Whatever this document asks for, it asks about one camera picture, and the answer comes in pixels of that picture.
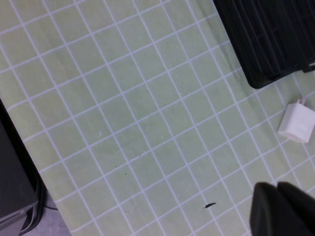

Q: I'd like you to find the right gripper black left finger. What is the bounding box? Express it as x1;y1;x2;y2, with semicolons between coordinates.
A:
250;181;313;236

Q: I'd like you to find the dark grey box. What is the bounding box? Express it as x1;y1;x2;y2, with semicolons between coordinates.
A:
0;98;40;236

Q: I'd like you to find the white charger adapter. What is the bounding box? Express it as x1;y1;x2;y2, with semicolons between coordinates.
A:
277;98;315;144

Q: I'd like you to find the black plastic drip tray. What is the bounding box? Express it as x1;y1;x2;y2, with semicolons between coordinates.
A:
213;0;315;89

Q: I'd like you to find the green checkered tablecloth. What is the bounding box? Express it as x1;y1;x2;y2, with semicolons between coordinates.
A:
0;0;315;236

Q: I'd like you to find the black cable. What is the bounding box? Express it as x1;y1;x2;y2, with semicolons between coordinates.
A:
21;179;59;233

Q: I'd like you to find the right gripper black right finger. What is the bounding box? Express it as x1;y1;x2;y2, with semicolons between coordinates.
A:
277;182;315;236

